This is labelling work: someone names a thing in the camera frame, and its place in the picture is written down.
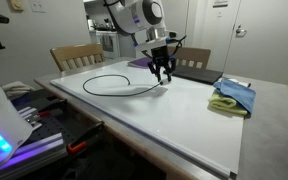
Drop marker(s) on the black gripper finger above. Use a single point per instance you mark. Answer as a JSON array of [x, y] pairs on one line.
[[154, 68], [171, 66]]

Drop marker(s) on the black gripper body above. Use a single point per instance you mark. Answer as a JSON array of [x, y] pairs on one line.
[[160, 55]]

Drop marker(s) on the white charger brick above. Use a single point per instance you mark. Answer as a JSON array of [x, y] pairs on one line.
[[163, 80]]

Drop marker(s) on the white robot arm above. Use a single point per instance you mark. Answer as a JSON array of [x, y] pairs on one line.
[[130, 16]]

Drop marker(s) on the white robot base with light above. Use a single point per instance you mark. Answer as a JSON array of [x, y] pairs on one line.
[[4, 123]]

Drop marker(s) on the white board eraser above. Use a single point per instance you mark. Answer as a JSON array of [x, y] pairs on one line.
[[240, 82]]

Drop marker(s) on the purple notebook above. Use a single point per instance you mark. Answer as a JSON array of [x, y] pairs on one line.
[[139, 62]]

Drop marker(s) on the wooden slat-back chair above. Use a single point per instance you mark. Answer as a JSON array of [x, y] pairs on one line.
[[77, 51], [192, 53]]

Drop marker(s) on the black laptop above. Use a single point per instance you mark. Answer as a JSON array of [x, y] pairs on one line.
[[200, 75]]

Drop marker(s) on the white kitchen oven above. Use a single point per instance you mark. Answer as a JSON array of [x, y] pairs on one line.
[[114, 46]]

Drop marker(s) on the white whiteboard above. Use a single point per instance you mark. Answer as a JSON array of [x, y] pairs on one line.
[[170, 113]]

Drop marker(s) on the dark hanging dish towel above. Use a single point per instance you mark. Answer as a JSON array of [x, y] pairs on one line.
[[107, 43]]

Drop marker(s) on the yellow-green folded cloth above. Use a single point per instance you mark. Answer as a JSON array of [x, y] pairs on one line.
[[222, 103]]

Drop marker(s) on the blue folded cloth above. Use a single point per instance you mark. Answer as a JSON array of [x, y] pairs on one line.
[[237, 93]]

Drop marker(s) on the silver door lever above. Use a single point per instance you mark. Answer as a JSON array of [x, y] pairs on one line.
[[240, 31]]

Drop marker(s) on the white door sign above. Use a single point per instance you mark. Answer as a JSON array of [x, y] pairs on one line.
[[220, 3]]

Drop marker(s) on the black perforated breadboard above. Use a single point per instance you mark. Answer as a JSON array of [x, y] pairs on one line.
[[50, 130]]

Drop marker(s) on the white towel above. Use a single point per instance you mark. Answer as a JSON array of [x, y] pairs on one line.
[[15, 89]]

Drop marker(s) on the white wall switch plate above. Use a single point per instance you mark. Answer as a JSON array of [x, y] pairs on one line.
[[37, 5]]

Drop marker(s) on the silver metal bracket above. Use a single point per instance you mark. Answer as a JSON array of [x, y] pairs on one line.
[[29, 115]]

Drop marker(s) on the aluminium rail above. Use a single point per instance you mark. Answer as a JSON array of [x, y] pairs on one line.
[[40, 146]]

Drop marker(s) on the beige wall thermostat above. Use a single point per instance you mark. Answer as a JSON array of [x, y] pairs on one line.
[[16, 4]]

